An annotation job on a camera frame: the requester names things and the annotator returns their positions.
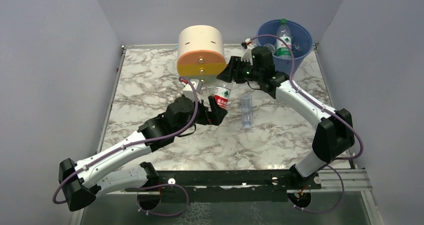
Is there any blue plastic bin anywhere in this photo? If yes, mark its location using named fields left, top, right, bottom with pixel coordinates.
left=256, top=19, right=313, bottom=75

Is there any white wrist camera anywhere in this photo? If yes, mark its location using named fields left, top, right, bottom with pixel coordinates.
left=240, top=38, right=255, bottom=62
left=182, top=79, right=203, bottom=101

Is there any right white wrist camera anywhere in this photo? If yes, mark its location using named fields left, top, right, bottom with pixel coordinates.
left=240, top=38, right=255, bottom=62

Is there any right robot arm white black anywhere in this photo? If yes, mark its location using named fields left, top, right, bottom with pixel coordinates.
left=217, top=46, right=355, bottom=181

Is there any red nongfu label bottle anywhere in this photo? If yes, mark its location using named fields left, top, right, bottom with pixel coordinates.
left=213, top=81, right=233, bottom=110

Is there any green white label bottle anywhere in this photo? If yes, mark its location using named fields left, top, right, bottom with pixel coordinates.
left=274, top=18, right=292, bottom=60

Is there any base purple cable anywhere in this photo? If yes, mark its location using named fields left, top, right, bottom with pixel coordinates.
left=286, top=165, right=346, bottom=215
left=136, top=183, right=190, bottom=218

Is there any clear blue tinted bottle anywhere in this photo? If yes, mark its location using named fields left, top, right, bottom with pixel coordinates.
left=240, top=94, right=253, bottom=129

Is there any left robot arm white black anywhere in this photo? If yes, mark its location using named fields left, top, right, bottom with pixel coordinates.
left=53, top=95, right=228, bottom=212

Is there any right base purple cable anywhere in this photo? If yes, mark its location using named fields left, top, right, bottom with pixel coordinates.
left=286, top=165, right=346, bottom=215

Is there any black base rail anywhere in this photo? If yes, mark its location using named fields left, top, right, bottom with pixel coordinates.
left=126, top=169, right=322, bottom=210

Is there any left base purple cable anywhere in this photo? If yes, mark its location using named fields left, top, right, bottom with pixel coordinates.
left=136, top=183, right=190, bottom=218

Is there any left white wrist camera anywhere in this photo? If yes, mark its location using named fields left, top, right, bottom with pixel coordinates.
left=182, top=79, right=203, bottom=101

